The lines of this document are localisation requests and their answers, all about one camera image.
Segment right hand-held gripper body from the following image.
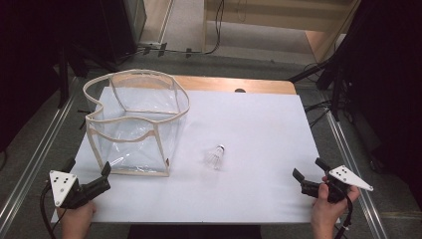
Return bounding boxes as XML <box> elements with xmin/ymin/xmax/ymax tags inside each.
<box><xmin>300</xmin><ymin>164</ymin><xmax>374</xmax><ymax>204</ymax></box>

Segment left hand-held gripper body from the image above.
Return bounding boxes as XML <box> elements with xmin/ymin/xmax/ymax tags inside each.
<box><xmin>49</xmin><ymin>169</ymin><xmax>111</xmax><ymax>210</ymax></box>

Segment clear storage bag beige trim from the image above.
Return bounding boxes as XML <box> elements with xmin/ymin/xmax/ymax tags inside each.
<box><xmin>82</xmin><ymin>68</ymin><xmax>191</xmax><ymax>178</ymax></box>

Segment white feather shuttlecock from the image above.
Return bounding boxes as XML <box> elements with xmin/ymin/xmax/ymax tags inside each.
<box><xmin>204</xmin><ymin>143</ymin><xmax>226</xmax><ymax>171</ymax></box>

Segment person's left hand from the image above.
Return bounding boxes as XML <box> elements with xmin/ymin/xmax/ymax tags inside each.
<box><xmin>55</xmin><ymin>200</ymin><xmax>98</xmax><ymax>239</ymax></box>

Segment person's right hand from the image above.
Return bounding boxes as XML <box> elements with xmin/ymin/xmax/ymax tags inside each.
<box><xmin>310</xmin><ymin>175</ymin><xmax>361</xmax><ymax>239</ymax></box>

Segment white table mat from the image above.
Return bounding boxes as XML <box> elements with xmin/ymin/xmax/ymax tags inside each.
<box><xmin>51</xmin><ymin>86</ymin><xmax>339</xmax><ymax>224</ymax></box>

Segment black metal stand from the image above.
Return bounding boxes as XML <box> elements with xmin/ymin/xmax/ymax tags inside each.
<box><xmin>288</xmin><ymin>55</ymin><xmax>353</xmax><ymax>123</ymax></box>
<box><xmin>55</xmin><ymin>42</ymin><xmax>111</xmax><ymax>110</ymax></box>

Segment dark curtain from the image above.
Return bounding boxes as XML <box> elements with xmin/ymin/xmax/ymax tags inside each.
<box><xmin>331</xmin><ymin>0</ymin><xmax>422</xmax><ymax>214</ymax></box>
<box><xmin>0</xmin><ymin>0</ymin><xmax>105</xmax><ymax>152</ymax></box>

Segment person's dark lap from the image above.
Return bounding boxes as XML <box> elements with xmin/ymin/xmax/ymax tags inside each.
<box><xmin>126</xmin><ymin>224</ymin><xmax>264</xmax><ymax>239</ymax></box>

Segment dark cabinet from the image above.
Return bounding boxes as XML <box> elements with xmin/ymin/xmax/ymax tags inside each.
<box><xmin>99</xmin><ymin>0</ymin><xmax>147</xmax><ymax>65</ymax></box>

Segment metal floor rail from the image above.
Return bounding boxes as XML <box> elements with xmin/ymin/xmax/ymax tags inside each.
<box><xmin>322</xmin><ymin>109</ymin><xmax>390</xmax><ymax>239</ymax></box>
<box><xmin>0</xmin><ymin>77</ymin><xmax>81</xmax><ymax>231</ymax></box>

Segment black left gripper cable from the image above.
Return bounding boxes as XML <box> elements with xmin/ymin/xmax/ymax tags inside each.
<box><xmin>39</xmin><ymin>183</ymin><xmax>68</xmax><ymax>239</ymax></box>

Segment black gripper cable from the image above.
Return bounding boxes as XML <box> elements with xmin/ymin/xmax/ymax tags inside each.
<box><xmin>39</xmin><ymin>183</ymin><xmax>68</xmax><ymax>239</ymax></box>
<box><xmin>332</xmin><ymin>194</ymin><xmax>354</xmax><ymax>239</ymax></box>

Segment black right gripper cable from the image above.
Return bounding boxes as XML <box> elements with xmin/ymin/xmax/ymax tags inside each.
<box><xmin>332</xmin><ymin>194</ymin><xmax>354</xmax><ymax>239</ymax></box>

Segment black floor cables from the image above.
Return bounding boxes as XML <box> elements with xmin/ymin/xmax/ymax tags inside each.
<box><xmin>303</xmin><ymin>99</ymin><xmax>333</xmax><ymax>129</ymax></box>

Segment light wooden frame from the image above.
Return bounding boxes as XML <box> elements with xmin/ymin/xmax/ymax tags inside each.
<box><xmin>201</xmin><ymin>0</ymin><xmax>363</xmax><ymax>65</ymax></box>

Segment black hanging cable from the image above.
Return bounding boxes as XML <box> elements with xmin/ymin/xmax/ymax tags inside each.
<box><xmin>203</xmin><ymin>0</ymin><xmax>226</xmax><ymax>56</ymax></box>

